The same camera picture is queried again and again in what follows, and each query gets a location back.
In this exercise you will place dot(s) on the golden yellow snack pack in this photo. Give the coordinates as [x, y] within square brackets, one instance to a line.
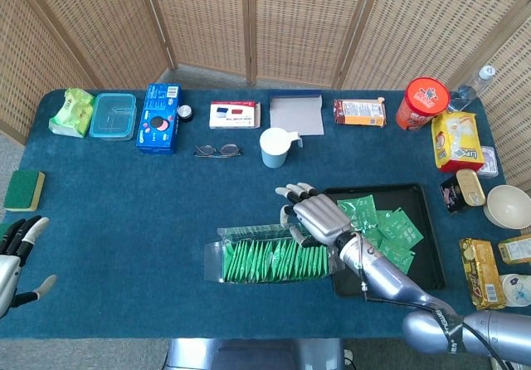
[481, 274]

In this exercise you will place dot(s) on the blue Oreo cookie box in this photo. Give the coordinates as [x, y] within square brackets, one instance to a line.
[157, 125]

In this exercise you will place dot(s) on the small black packet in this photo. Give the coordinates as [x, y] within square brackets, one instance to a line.
[450, 196]

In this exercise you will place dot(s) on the grey robot torso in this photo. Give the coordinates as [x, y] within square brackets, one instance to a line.
[249, 353]

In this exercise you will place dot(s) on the white round flower container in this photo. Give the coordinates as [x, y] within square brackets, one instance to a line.
[516, 291]

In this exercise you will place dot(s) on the yellow snack bag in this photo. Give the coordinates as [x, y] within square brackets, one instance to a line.
[456, 142]

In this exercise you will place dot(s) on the clear box of green packets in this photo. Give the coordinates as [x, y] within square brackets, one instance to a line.
[213, 262]

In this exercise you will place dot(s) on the red instant noodle cup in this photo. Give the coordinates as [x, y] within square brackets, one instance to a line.
[425, 96]

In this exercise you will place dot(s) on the small black silver jar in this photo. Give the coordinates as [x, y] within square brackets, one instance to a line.
[184, 113]

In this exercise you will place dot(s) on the blue white open box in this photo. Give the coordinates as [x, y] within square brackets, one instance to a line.
[296, 117]

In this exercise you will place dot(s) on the green tissue pack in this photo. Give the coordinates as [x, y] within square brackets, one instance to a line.
[70, 115]

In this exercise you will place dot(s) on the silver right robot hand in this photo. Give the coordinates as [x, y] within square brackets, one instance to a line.
[319, 218]

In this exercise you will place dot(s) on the brown yellow biscuit pack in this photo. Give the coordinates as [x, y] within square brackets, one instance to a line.
[361, 115]

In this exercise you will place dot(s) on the woven wooden folding screen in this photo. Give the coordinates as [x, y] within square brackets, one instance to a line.
[207, 21]

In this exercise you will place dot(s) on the blue lidded plastic container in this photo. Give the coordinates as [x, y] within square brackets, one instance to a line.
[113, 117]

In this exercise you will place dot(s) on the black plastic tray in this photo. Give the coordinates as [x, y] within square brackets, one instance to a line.
[427, 262]

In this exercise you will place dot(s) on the small clear plastic case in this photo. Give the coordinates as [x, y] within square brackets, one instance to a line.
[489, 162]

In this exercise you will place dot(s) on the thin-framed eyeglasses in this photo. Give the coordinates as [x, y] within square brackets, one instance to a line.
[205, 150]

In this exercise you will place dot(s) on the green yellow sponge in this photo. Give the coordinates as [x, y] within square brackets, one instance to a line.
[22, 189]

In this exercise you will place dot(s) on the clear plastic water bottle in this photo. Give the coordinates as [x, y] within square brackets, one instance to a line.
[469, 90]

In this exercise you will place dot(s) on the blue carpet table cover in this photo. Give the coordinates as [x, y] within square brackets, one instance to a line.
[124, 220]

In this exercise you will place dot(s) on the cream bowl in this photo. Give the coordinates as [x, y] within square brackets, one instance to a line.
[508, 208]

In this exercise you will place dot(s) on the white box red blue print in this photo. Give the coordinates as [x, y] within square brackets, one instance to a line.
[232, 121]

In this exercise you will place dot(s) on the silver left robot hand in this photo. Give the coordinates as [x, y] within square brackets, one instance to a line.
[8, 270]

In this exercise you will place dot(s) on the yellow green carton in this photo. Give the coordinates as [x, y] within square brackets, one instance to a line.
[516, 251]

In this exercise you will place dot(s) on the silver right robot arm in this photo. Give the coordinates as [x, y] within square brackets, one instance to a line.
[386, 274]

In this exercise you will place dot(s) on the gold tin can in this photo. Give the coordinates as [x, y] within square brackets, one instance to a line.
[471, 187]

